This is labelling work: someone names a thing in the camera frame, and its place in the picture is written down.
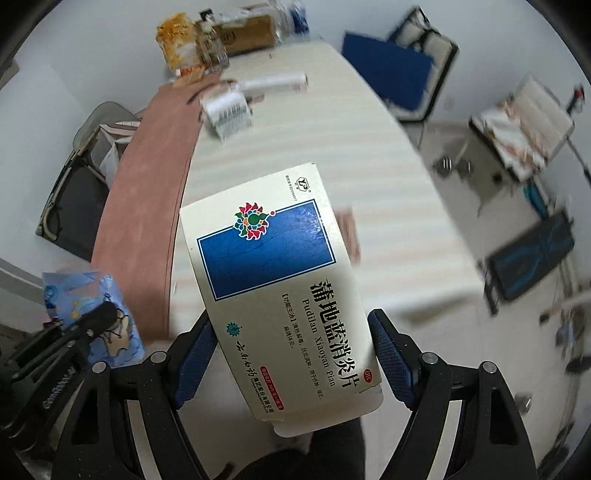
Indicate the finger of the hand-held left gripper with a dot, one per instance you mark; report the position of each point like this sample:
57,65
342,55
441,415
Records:
97,318

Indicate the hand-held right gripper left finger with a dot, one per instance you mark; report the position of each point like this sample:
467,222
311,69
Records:
194,355

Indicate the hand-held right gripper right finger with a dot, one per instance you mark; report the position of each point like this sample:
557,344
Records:
392,360

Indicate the blue packet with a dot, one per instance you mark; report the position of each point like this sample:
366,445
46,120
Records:
74,290

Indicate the white medicine box blue panel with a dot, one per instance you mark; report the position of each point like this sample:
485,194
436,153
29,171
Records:
277,300

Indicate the pink towel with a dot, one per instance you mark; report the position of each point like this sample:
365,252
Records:
138,221

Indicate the dark folding cot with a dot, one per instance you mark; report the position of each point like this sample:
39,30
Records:
69,207

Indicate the person's dark fleece clothing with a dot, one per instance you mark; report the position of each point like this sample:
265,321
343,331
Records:
314,452

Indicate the white garment on chair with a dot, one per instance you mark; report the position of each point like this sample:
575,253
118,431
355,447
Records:
113,157

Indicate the black and blue chair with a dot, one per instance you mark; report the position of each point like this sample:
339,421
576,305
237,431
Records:
531,258

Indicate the grey chair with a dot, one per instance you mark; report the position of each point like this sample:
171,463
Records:
99,120

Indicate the metal dumbbell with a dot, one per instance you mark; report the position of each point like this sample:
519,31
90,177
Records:
450,165

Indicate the blue item under chair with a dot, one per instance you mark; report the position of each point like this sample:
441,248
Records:
538,198

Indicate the striped tablecloth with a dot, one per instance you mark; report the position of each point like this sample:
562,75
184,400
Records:
323,138

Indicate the green and white medicine box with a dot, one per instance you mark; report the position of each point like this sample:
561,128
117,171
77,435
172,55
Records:
226,113

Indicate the beige cloth bag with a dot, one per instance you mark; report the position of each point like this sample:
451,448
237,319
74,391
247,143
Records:
508,138

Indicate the orange packet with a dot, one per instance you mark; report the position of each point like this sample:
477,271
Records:
189,78

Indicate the long white box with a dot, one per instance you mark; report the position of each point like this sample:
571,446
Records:
272,83

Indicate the white padded chair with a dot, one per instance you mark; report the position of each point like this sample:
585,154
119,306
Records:
540,115

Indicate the yellow snack bag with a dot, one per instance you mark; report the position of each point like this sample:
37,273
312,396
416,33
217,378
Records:
175,41

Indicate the blue cushion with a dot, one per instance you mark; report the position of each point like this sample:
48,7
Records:
388,69

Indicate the clear glass bottle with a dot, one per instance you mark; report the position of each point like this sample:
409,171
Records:
214,46

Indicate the chair with blue cushion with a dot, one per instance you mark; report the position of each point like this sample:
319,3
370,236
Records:
436,46

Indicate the black exercise bar red knob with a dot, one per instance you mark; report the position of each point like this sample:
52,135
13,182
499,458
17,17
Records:
578,94

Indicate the tall clear bottle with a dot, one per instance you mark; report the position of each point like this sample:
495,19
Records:
280,18

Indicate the water bottle with blue label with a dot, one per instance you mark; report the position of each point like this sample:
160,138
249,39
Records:
299,21

